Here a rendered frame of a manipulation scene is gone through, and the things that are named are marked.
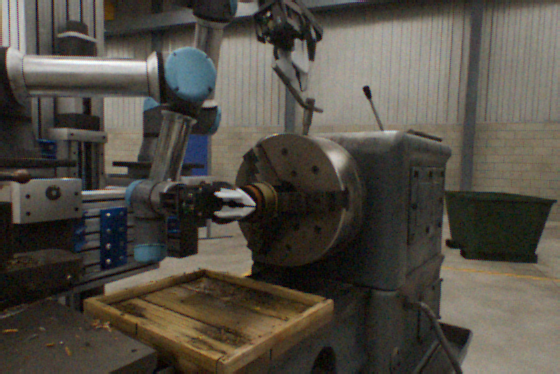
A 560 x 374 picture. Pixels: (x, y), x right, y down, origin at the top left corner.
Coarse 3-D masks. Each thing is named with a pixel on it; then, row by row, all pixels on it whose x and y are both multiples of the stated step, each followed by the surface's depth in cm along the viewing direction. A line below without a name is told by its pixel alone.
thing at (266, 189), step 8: (248, 184) 78; (256, 184) 78; (264, 184) 80; (248, 192) 75; (256, 192) 75; (264, 192) 76; (272, 192) 78; (256, 200) 74; (264, 200) 76; (272, 200) 78; (256, 208) 74; (264, 208) 76; (272, 208) 78; (248, 216) 75; (256, 216) 75; (264, 216) 77; (272, 216) 79
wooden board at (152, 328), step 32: (128, 288) 76; (160, 288) 81; (192, 288) 83; (224, 288) 83; (256, 288) 82; (128, 320) 61; (160, 320) 66; (192, 320) 66; (224, 320) 66; (256, 320) 67; (288, 320) 67; (320, 320) 69; (160, 352) 56; (192, 352) 52; (256, 352) 54
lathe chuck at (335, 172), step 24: (264, 144) 90; (288, 144) 86; (312, 144) 82; (240, 168) 95; (288, 168) 86; (312, 168) 83; (336, 168) 79; (288, 192) 97; (312, 216) 83; (336, 216) 80; (288, 240) 87; (312, 240) 83; (336, 240) 81; (288, 264) 87
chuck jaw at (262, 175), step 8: (248, 152) 88; (256, 152) 87; (264, 152) 90; (248, 160) 88; (256, 160) 87; (264, 160) 88; (248, 168) 85; (256, 168) 84; (264, 168) 86; (272, 168) 88; (248, 176) 86; (256, 176) 82; (264, 176) 84; (272, 176) 86; (272, 184) 85; (280, 184) 87
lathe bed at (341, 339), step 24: (288, 288) 99; (336, 288) 95; (360, 288) 92; (336, 312) 77; (360, 312) 91; (312, 336) 69; (336, 336) 81; (360, 336) 91; (288, 360) 66; (312, 360) 73; (336, 360) 81; (360, 360) 90
